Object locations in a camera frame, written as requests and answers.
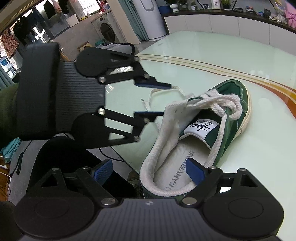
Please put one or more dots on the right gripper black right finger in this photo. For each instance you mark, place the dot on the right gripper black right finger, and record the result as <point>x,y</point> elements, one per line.
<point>232,202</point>

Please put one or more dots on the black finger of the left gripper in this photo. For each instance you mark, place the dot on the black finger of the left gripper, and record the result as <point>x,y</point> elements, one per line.
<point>111,127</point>
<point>111,67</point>

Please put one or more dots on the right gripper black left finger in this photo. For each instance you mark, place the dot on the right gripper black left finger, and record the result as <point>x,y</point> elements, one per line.
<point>65,202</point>

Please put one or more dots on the green canvas sneaker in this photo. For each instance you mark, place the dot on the green canvas sneaker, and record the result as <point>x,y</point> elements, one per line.
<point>191,133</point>

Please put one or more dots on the white shoelace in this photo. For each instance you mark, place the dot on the white shoelace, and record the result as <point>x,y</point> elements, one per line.
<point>210,99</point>

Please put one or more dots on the washing machine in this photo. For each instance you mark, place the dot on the washing machine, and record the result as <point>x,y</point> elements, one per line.
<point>108,28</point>

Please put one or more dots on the teal curtain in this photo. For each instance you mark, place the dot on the teal curtain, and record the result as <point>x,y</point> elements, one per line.
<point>134,19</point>

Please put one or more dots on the white standing air conditioner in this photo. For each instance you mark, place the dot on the white standing air conditioner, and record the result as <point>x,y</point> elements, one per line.
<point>151,18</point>

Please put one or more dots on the potted plant in white pot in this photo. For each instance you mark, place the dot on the potted plant in white pot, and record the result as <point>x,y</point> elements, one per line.
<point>173,5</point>

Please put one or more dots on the white framed photo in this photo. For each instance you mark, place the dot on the white framed photo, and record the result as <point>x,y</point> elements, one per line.
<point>216,4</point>

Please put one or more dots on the small green plant black pot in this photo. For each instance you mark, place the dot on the small green plant black pot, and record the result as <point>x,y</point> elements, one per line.
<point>226,4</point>

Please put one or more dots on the white TV cabinet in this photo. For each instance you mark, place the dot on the white TV cabinet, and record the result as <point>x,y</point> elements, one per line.
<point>247,26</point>

